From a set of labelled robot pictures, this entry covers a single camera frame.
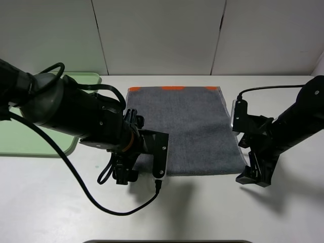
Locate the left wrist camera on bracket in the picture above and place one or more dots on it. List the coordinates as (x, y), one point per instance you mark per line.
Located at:
(156, 144)

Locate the grey towel with orange stripes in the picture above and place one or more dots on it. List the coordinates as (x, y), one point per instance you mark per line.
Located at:
(201, 141)

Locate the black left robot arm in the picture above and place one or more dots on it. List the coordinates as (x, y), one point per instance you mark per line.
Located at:
(92, 113)

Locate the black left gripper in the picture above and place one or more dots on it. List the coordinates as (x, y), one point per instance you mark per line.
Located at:
(125, 156)

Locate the dark device edge at bottom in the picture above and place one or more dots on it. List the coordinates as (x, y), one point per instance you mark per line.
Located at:
(166, 241)

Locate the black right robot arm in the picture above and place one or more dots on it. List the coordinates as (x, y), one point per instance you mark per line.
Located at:
(301, 120)

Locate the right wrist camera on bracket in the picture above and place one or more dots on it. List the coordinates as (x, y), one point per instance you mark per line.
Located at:
(242, 122)

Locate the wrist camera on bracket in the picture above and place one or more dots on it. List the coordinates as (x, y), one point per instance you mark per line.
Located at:
(242, 122)
(156, 144)

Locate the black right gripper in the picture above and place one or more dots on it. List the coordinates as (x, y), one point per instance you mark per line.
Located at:
(262, 160)

